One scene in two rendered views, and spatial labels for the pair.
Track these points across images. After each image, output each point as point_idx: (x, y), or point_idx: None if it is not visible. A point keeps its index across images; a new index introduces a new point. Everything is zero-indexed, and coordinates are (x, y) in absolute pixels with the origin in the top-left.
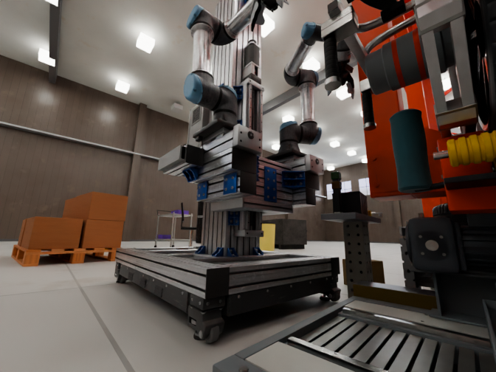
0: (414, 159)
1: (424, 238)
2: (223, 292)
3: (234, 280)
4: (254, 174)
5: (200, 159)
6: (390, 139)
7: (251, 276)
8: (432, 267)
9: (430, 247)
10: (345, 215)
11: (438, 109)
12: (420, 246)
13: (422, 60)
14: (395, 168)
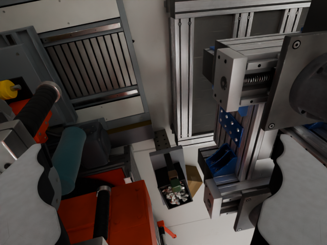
0: (61, 141)
1: (89, 132)
2: (170, 11)
3: (172, 23)
4: (211, 79)
5: (312, 30)
6: (122, 241)
7: (173, 42)
8: (90, 123)
9: (87, 129)
10: (158, 152)
11: None
12: (93, 128)
13: None
14: (119, 206)
